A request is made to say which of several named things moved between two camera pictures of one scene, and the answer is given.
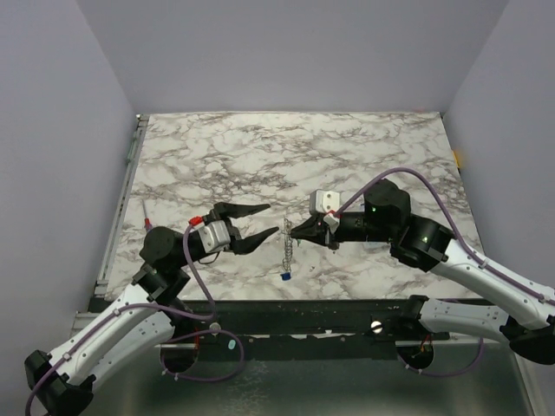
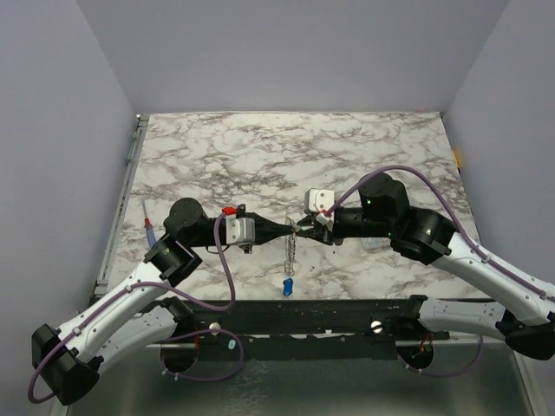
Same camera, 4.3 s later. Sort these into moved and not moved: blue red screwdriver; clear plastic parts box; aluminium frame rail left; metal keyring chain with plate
Moved: metal keyring chain with plate
Not moved: aluminium frame rail left; blue red screwdriver; clear plastic parts box
